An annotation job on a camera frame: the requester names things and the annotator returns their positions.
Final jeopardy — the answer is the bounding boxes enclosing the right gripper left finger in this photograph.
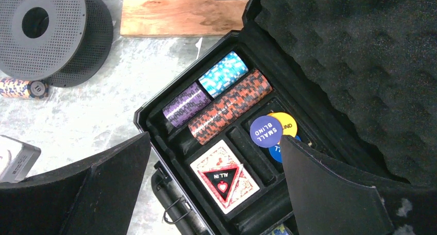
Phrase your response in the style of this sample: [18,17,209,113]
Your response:
[1,132,151,234]

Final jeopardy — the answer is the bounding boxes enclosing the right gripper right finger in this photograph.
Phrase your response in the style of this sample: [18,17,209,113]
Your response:
[280,136,436,234]

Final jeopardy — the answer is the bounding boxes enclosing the blue small blind button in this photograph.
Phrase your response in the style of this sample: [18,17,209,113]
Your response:
[249,115,283,148]

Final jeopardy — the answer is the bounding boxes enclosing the red black triangle token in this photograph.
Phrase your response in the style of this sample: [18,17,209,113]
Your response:
[198,164,243,208]

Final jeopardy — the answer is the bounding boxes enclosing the black poker set case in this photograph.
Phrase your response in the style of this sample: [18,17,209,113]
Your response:
[134,0,436,234]

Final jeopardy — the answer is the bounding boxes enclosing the green blue chip stack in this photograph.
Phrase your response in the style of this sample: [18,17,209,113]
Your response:
[268,224,293,235]

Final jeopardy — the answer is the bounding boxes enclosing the blue big blind button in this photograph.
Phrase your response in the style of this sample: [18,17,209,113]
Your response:
[268,141,282,163]

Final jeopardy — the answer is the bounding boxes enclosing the yellow dealer button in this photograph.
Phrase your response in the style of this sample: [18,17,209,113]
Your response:
[268,112,298,137]

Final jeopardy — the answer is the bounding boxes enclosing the red playing card deck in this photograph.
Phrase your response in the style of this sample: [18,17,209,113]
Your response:
[190,140,260,214]

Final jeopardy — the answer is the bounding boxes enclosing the brown orange chip stack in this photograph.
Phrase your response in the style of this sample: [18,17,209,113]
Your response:
[188,70,273,145]

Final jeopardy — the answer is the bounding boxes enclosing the purple poker chip stack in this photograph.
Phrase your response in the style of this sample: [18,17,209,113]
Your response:
[162,82,212,127]

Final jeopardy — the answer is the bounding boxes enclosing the light blue chip stack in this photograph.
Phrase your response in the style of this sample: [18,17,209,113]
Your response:
[198,51,248,98]

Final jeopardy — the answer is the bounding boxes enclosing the black filament spool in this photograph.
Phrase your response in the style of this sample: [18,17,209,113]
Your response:
[1,0,113,88]

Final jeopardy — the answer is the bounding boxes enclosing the wooden board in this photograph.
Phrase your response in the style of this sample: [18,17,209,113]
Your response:
[120,0,248,37]

